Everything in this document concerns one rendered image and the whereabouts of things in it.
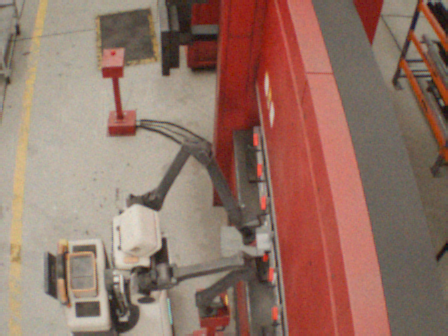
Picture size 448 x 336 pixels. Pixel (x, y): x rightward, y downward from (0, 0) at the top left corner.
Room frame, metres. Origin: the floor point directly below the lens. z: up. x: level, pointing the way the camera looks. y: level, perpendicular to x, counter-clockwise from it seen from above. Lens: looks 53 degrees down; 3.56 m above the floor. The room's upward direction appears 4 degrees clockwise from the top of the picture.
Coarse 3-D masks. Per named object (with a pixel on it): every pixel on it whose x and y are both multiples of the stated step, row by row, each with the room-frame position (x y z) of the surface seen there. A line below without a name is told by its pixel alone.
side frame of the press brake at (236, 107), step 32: (224, 0) 2.27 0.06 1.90; (256, 0) 2.29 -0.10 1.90; (384, 0) 2.37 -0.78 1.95; (224, 32) 2.27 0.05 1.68; (256, 32) 2.29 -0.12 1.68; (224, 64) 2.27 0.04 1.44; (256, 64) 2.29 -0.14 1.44; (224, 96) 2.27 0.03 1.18; (256, 96) 2.29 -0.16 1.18; (224, 128) 2.27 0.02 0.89; (224, 160) 2.27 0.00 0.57
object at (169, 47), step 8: (160, 0) 2.64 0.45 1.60; (160, 8) 2.56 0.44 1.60; (168, 8) 2.60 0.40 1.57; (176, 8) 2.61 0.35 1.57; (160, 16) 2.48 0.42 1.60; (168, 16) 2.52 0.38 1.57; (176, 16) 2.52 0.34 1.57; (160, 24) 2.41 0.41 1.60; (168, 24) 2.41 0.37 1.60; (176, 24) 2.45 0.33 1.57; (160, 32) 2.37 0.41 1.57; (168, 32) 2.35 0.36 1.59; (176, 32) 2.39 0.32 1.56; (160, 40) 2.37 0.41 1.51; (168, 40) 2.35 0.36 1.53; (176, 40) 2.39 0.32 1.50; (160, 48) 2.36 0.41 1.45; (168, 48) 2.35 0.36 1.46; (176, 48) 2.39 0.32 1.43; (160, 56) 2.37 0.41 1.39; (168, 56) 2.35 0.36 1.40; (176, 56) 2.39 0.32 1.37; (168, 64) 2.35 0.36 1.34; (176, 64) 2.39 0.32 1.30; (168, 72) 2.35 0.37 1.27
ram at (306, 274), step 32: (288, 64) 1.65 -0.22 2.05; (288, 96) 1.57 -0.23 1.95; (288, 128) 1.48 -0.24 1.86; (288, 160) 1.39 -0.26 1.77; (288, 192) 1.29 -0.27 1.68; (288, 224) 1.19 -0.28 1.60; (320, 224) 0.91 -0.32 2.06; (288, 256) 1.09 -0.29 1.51; (320, 256) 0.82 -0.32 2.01; (288, 288) 0.97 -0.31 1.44; (320, 288) 0.74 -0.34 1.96; (288, 320) 0.85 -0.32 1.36; (320, 320) 0.64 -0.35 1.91
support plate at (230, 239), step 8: (224, 232) 1.48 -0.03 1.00; (232, 232) 1.48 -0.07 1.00; (264, 232) 1.49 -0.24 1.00; (224, 240) 1.43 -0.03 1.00; (232, 240) 1.43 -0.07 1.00; (240, 240) 1.44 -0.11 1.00; (224, 248) 1.38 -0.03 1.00; (232, 248) 1.39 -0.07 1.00; (240, 248) 1.39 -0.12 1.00; (248, 248) 1.39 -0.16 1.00; (264, 248) 1.40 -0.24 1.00; (224, 256) 1.33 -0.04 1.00
